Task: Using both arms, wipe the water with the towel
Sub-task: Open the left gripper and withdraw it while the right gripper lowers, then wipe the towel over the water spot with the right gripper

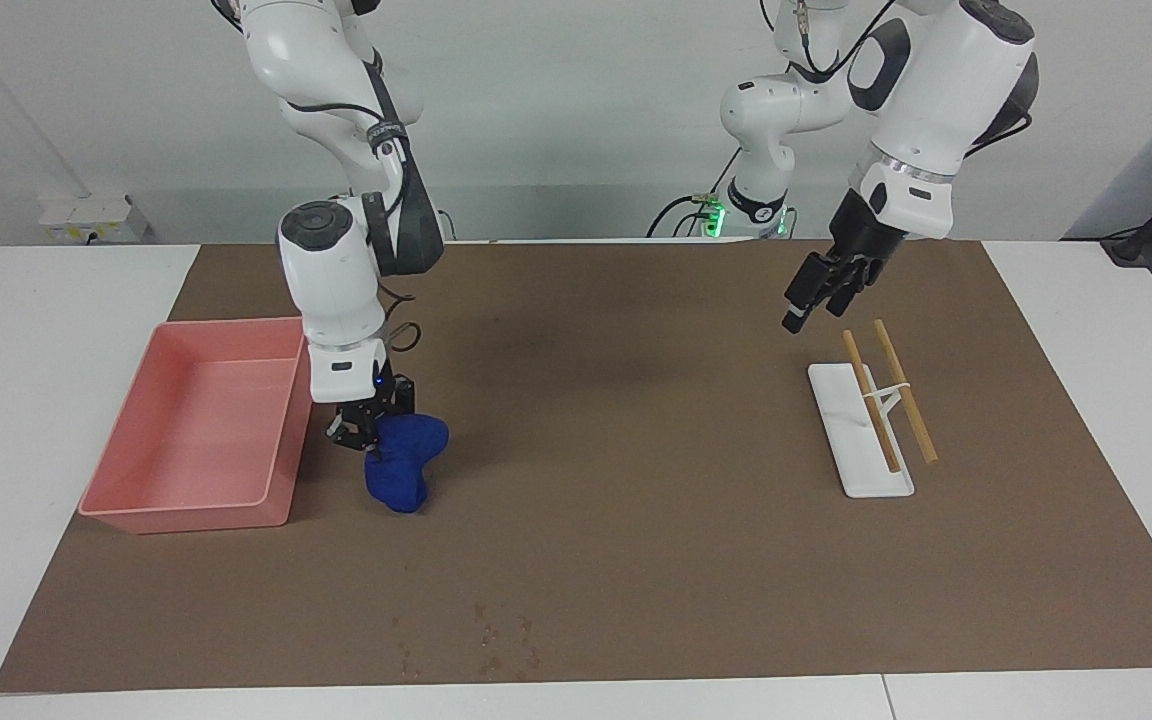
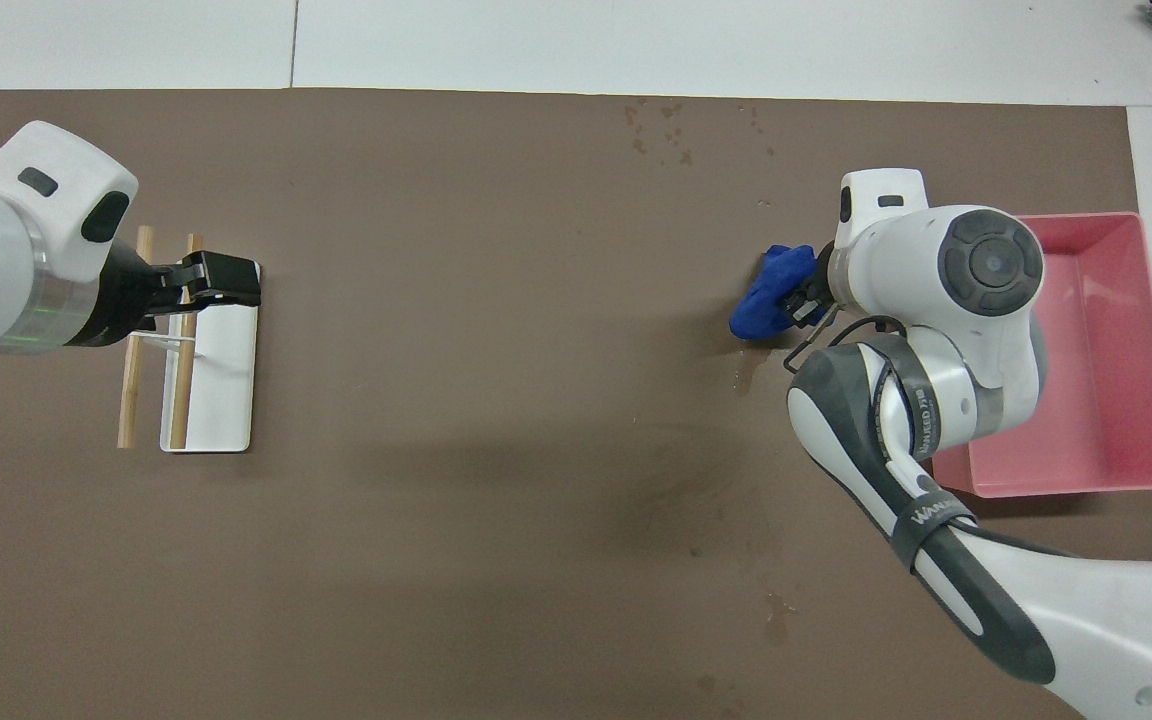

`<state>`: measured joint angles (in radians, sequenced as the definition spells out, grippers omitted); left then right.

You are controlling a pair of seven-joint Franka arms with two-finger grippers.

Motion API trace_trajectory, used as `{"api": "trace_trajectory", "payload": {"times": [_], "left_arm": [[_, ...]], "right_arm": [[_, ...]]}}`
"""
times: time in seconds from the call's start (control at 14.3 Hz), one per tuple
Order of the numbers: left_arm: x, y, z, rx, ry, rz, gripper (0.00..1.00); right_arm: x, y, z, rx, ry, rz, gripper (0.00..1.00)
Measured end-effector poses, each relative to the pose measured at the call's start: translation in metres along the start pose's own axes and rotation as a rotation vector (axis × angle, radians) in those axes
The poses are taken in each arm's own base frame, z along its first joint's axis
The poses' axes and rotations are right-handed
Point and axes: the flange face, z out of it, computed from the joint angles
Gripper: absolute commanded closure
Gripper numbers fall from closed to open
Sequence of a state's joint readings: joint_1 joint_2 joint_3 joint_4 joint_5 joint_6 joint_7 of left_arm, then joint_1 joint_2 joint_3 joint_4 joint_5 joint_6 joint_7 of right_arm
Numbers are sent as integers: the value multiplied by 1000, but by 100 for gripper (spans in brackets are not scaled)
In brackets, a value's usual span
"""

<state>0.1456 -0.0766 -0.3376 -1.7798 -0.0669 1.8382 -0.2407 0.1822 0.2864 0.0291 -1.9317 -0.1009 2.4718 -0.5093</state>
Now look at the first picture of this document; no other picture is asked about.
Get blue towel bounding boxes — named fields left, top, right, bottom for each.
left=364, top=413, right=450, bottom=514

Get wooden rack rod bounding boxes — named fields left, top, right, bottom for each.
left=843, top=330, right=902, bottom=474
left=873, top=320, right=939, bottom=464

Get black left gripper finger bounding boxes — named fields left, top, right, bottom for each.
left=783, top=251, right=835, bottom=332
left=825, top=261, right=883, bottom=320

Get brown table mat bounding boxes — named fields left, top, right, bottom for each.
left=0, top=238, right=1152, bottom=694

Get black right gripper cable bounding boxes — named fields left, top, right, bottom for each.
left=376, top=285, right=425, bottom=353

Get pink plastic bin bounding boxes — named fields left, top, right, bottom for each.
left=78, top=317, right=322, bottom=535

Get black base cables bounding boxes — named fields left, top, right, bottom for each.
left=646, top=150, right=742, bottom=239

